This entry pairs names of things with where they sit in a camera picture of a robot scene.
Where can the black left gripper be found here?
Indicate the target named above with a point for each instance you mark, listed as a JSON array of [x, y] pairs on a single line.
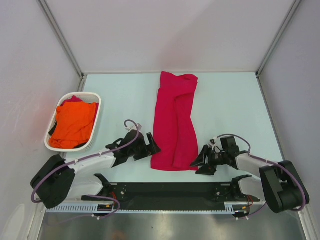
[[150, 149]]

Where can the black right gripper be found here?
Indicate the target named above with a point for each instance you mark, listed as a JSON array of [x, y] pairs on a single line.
[[208, 169]]

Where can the crimson red t-shirt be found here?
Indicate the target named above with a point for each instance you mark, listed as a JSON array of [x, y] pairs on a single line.
[[173, 129]]

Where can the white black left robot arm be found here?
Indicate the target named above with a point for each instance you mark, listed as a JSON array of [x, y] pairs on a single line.
[[75, 175]]

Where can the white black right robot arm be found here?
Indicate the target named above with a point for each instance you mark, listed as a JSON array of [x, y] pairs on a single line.
[[278, 184]]

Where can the orange t-shirt in basket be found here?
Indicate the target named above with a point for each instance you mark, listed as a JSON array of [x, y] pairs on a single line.
[[75, 122]]

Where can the white plastic laundry basket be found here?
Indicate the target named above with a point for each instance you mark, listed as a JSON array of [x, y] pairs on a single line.
[[88, 97]]

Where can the dark red shirt in basket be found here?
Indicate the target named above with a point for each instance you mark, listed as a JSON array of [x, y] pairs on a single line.
[[73, 99]]

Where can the black garment in basket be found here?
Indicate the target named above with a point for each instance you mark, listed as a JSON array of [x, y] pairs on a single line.
[[52, 130]]

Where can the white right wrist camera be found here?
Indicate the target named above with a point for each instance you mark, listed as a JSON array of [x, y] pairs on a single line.
[[212, 143]]

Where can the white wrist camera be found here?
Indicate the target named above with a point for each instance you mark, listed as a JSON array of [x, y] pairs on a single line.
[[212, 143], [137, 127]]

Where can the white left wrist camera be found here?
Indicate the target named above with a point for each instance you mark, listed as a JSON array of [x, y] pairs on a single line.
[[137, 127]]

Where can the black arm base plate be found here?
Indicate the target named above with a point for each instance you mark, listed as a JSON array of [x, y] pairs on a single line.
[[176, 196]]

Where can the aluminium frame rail front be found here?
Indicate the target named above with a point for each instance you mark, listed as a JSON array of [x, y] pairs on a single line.
[[279, 196]]

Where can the white slotted cable duct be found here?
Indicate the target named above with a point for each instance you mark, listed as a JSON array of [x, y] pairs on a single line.
[[86, 208]]

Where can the aluminium corner post left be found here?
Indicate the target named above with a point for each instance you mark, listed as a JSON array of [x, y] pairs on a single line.
[[44, 6]]

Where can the aluminium corner post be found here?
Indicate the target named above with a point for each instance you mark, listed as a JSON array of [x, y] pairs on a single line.
[[44, 6], [278, 36]]

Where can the aluminium corner post right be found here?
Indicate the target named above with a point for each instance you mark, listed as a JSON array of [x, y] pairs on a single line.
[[278, 36]]

